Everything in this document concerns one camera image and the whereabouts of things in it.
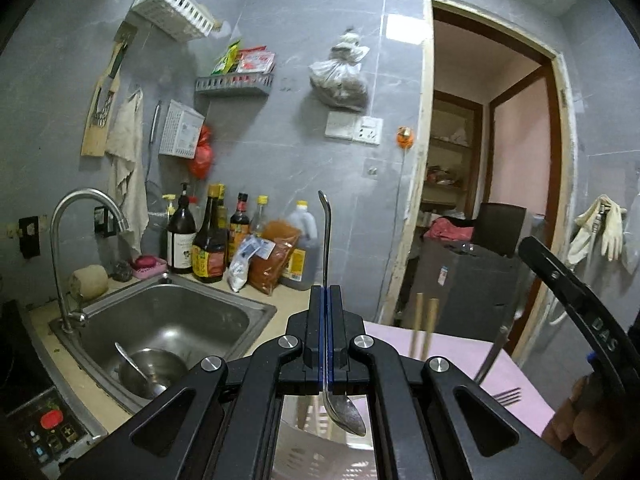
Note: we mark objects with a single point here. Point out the grey wall basket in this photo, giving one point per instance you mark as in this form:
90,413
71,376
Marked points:
232,85

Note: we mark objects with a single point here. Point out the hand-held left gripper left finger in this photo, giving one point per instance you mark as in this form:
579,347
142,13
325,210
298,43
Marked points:
317,330

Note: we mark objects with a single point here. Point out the orange chili powder bag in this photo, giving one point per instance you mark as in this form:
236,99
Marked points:
272,265

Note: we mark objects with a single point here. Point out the hanging beige dish cloth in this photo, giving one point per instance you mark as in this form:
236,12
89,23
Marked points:
127,160

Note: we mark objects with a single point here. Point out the wooden door frame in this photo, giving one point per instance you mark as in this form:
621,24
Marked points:
417,160

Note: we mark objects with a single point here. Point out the black chair back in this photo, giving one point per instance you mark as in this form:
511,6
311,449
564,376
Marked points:
500,230

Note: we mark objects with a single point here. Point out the white plastic wall box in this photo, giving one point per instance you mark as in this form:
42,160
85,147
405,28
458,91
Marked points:
180,130

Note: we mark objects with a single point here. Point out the beige scrub sponge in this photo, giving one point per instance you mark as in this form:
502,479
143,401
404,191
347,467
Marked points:
90,282

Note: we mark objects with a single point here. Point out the black induction cooker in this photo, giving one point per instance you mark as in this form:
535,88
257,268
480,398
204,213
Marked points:
45,420

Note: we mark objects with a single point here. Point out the yellow pump bottle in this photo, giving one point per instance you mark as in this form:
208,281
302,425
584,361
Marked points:
170,207

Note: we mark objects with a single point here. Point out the person's right hand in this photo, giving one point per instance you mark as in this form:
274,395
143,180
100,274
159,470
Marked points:
580,420

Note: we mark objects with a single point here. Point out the red cap sauce bottle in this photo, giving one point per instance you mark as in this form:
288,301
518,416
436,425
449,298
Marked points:
240,225

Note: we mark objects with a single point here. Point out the dark pump bottle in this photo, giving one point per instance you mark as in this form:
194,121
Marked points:
181,245

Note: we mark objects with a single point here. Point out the curved metal faucet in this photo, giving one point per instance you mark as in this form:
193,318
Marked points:
57,260

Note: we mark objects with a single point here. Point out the white wall switch plate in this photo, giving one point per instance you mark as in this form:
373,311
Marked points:
341,125

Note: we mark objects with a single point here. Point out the wooden cutting board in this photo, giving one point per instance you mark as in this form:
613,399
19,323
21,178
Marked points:
97,130

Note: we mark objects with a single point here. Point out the cooking oil jug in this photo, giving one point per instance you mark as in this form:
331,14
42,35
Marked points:
306,230

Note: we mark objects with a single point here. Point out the hanging clear plastic bag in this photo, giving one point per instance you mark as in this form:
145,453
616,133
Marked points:
340,80

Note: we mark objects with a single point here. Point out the white blue seasoning bag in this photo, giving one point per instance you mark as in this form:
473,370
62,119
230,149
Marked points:
245,265

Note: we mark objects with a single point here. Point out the stainless steel sink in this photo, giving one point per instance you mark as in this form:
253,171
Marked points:
190,315

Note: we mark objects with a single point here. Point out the metal fork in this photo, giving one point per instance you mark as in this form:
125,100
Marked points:
492,355

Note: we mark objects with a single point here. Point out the pink soap dish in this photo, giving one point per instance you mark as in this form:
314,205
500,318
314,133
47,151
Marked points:
149,266

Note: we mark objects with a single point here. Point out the orange wall hook ornament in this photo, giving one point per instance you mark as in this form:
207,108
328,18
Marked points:
405,139

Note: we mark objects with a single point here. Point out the yellow green snack packet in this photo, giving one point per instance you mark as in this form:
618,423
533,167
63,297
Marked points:
226,57

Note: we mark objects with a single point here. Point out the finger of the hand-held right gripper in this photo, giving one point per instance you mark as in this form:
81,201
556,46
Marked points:
547,262

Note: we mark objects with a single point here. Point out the olive yellow cap bottle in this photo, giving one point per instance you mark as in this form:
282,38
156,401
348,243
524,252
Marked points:
222,210

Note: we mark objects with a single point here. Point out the white plastic utensil holder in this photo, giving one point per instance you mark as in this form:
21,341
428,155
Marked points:
310,450

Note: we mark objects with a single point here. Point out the hanging metal strainer ladle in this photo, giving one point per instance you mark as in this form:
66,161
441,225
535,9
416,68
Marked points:
155,125

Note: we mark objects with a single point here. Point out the white slotted wall rack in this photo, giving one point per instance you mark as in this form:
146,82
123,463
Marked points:
172,7

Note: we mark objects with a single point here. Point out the steel bowl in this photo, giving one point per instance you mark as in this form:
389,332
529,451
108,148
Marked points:
160,367

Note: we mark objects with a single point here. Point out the large dark soy sauce bottle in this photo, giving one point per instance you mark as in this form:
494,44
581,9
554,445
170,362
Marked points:
207,255

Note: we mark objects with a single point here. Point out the wooden chopstick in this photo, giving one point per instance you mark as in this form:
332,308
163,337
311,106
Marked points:
432,325
417,320

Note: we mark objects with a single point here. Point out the pink table mat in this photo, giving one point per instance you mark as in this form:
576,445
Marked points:
460,360

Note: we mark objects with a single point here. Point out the hanging cream rubber gloves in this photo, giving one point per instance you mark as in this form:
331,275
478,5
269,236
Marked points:
607,230

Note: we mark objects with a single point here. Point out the metal spoon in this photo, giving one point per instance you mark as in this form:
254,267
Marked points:
327,240

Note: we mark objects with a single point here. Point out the red cloth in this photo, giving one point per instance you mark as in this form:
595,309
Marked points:
447,230

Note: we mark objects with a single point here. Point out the red plastic bag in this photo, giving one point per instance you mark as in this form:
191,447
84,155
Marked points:
201,155

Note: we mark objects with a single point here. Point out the black wall outlet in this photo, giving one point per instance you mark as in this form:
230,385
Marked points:
30,237
105,222

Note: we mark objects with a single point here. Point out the red white snack packet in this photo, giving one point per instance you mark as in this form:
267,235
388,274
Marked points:
255,61

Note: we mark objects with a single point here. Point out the clear yellow cap bottle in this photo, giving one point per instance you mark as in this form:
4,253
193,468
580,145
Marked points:
259,217

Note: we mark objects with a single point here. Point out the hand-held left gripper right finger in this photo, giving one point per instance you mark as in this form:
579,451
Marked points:
334,330

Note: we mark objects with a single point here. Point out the wooden shelf unit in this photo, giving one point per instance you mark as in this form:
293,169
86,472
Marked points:
450,160

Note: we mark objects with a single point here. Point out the white wall socket plate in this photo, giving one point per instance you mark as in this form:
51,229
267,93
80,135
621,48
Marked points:
368,131

